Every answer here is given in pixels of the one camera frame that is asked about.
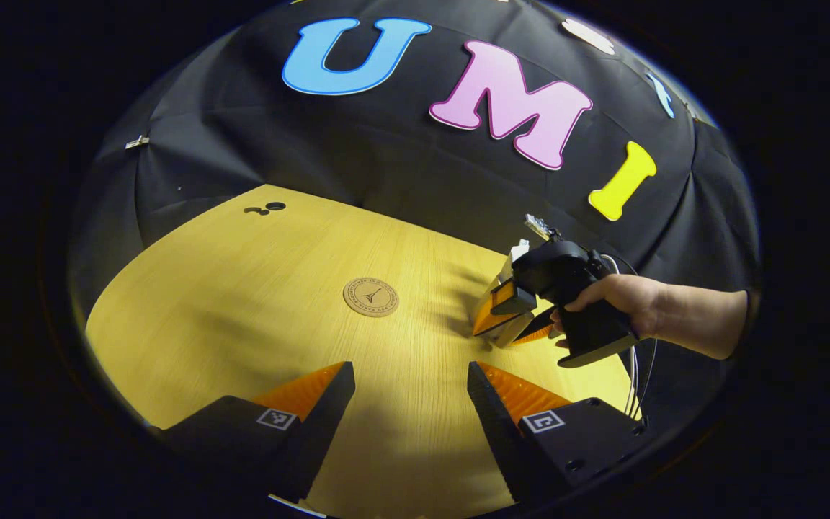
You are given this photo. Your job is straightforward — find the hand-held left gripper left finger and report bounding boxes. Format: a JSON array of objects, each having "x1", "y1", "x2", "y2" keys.
[{"x1": 159, "y1": 360, "x2": 357, "y2": 505}]

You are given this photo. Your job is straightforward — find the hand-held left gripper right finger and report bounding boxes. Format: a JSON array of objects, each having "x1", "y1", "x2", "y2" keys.
[{"x1": 467, "y1": 360, "x2": 650, "y2": 507}]

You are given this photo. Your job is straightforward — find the round brown coaster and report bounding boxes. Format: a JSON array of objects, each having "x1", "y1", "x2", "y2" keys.
[{"x1": 343, "y1": 277, "x2": 400, "y2": 318}]

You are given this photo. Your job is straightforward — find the black backdrop cloth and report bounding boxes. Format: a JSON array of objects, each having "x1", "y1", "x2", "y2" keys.
[{"x1": 69, "y1": 0, "x2": 762, "y2": 347}]

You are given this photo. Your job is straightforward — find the white gripper cables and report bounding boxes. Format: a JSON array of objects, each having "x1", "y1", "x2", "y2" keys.
[{"x1": 599, "y1": 252, "x2": 659, "y2": 420}]

